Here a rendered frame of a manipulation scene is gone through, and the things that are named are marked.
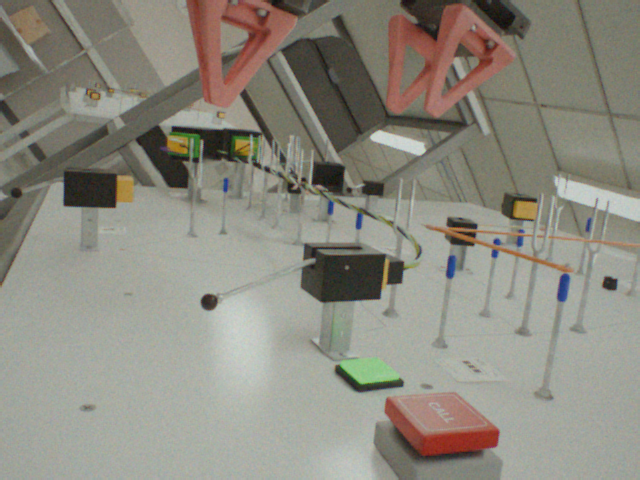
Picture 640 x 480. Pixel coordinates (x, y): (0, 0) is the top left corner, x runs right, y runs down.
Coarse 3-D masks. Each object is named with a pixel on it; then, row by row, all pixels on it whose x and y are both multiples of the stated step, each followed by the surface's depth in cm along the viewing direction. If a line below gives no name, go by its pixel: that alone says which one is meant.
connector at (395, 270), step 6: (384, 252) 56; (390, 258) 54; (396, 258) 54; (390, 264) 52; (396, 264) 53; (402, 264) 53; (390, 270) 53; (396, 270) 53; (402, 270) 53; (390, 276) 53; (396, 276) 53; (402, 276) 53; (390, 282) 53; (396, 282) 53
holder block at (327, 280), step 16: (304, 256) 52; (320, 256) 50; (336, 256) 49; (352, 256) 50; (368, 256) 51; (384, 256) 51; (304, 272) 52; (320, 272) 50; (336, 272) 50; (352, 272) 50; (368, 272) 51; (304, 288) 52; (320, 288) 50; (336, 288) 50; (352, 288) 51; (368, 288) 51
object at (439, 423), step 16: (400, 400) 38; (416, 400) 38; (432, 400) 38; (448, 400) 38; (464, 400) 38; (400, 416) 36; (416, 416) 36; (432, 416) 36; (448, 416) 36; (464, 416) 36; (480, 416) 36; (416, 432) 34; (432, 432) 34; (448, 432) 34; (464, 432) 34; (480, 432) 35; (496, 432) 35; (416, 448) 34; (432, 448) 34; (448, 448) 34; (464, 448) 35; (480, 448) 35
